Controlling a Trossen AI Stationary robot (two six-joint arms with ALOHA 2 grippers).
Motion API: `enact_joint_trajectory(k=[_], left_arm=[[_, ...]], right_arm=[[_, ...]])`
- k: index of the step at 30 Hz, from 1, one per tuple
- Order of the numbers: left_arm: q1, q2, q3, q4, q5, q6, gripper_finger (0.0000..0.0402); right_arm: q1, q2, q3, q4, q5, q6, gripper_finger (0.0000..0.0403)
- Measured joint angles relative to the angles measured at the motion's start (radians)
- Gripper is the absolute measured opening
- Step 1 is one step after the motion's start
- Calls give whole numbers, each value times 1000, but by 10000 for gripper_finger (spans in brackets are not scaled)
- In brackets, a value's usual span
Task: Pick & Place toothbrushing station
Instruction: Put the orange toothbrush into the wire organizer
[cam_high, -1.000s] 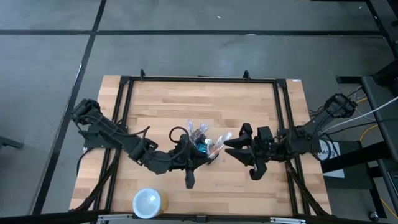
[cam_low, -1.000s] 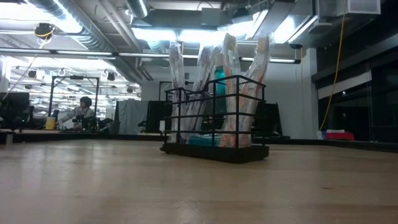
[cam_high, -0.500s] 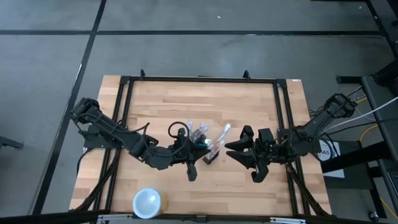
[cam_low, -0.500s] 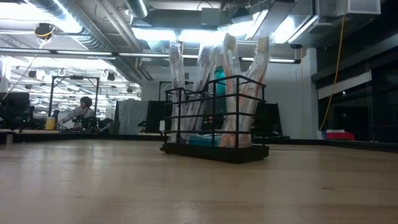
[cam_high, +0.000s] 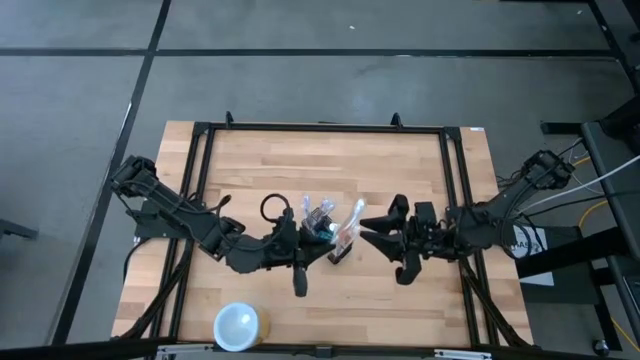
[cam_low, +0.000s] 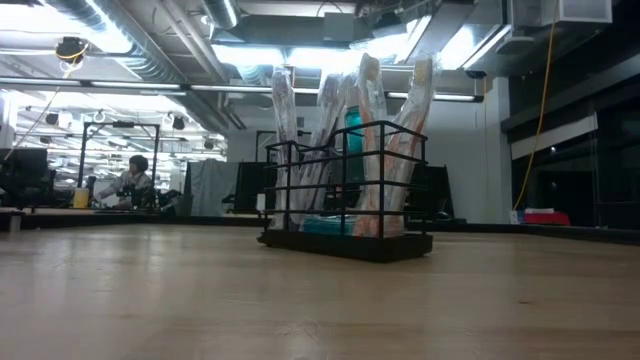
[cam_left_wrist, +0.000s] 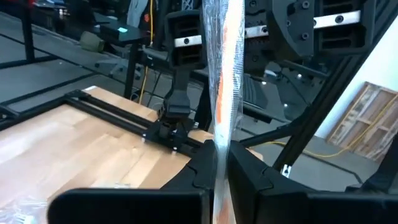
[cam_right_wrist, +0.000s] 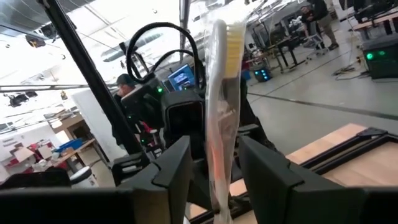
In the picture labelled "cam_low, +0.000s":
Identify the large silver air duct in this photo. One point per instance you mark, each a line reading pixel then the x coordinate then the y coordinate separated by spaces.
pixel 150 62

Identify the yellow background container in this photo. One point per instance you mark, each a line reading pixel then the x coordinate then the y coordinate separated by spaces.
pixel 81 198

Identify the black background rig frame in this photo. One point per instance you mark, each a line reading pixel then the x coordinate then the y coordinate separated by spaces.
pixel 122 124
pixel 265 132

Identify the black monitor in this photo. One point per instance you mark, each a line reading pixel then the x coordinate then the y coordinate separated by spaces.
pixel 22 175

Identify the small silver air duct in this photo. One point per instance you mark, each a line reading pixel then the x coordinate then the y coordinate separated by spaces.
pixel 220 12

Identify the white ceiling vent unit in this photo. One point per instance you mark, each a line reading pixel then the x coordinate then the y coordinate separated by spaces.
pixel 575 12

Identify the long ceiling light strip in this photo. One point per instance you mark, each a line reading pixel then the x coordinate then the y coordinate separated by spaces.
pixel 135 85

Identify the black security camera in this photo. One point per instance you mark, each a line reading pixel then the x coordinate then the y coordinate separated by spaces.
pixel 475 74

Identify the white cup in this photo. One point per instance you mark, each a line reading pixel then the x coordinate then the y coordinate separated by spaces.
pixel 261 202

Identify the red box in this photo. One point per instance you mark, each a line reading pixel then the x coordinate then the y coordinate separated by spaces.
pixel 547 219

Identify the grey cloth cover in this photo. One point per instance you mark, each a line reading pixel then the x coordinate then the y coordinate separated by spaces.
pixel 212 187

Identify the person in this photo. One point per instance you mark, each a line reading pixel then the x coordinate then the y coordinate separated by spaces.
pixel 137 164

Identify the white flat box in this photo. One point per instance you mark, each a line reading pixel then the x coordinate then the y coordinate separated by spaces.
pixel 540 210

